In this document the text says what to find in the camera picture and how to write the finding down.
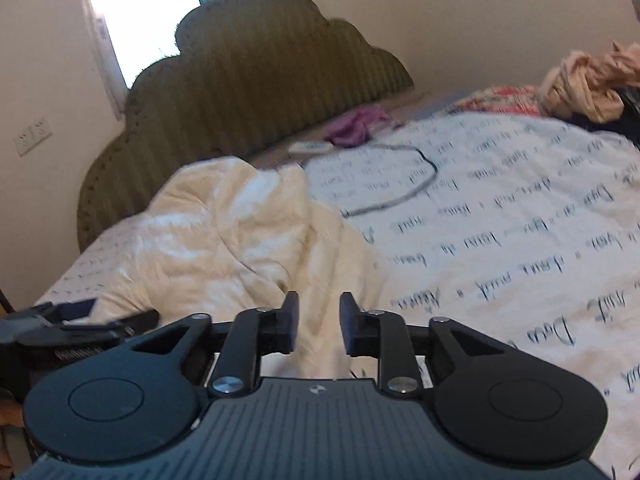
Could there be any white wall socket plate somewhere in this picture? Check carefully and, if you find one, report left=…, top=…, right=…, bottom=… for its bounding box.
left=14, top=119, right=53, bottom=157

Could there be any purple cloth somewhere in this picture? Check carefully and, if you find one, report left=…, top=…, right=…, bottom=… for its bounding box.
left=324, top=108, right=396, bottom=148

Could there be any white printed bed sheet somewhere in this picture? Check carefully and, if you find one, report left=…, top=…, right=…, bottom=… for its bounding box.
left=35, top=87, right=640, bottom=480

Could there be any peach clothes pile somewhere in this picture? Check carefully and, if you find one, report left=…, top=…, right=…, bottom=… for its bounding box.
left=540, top=42, right=640, bottom=123

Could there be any white flat device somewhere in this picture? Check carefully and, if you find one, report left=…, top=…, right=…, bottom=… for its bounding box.
left=289, top=141, right=333, bottom=156

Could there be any red floral cloth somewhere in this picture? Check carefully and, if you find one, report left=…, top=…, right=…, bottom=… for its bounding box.
left=450, top=85, right=546, bottom=118

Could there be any olive green scalloped headboard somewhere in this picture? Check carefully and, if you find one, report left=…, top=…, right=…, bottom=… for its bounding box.
left=75, top=0, right=416, bottom=251

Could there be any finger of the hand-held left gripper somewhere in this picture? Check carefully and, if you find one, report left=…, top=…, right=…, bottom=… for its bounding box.
left=32, top=299, right=98, bottom=323
left=60, top=309, right=161, bottom=343

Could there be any cream cloth garment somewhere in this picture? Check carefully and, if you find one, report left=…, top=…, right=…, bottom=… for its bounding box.
left=240, top=160, right=388, bottom=381

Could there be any window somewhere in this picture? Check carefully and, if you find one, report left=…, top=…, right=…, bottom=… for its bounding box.
left=82, top=0, right=301, bottom=106

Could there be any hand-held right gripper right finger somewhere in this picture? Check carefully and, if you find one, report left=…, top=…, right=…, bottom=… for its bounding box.
left=339, top=290, right=506, bottom=398

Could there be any dark cloth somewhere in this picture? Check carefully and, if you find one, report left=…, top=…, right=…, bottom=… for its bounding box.
left=570, top=87, right=640, bottom=148

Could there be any grey cable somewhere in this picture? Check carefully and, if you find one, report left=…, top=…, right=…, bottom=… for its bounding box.
left=340, top=142, right=438, bottom=218

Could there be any cream quilted duvet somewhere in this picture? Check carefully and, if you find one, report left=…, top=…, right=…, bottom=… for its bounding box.
left=35, top=156, right=301, bottom=326

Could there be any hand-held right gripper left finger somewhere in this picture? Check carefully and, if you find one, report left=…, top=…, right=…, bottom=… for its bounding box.
left=132, top=290, right=301, bottom=398

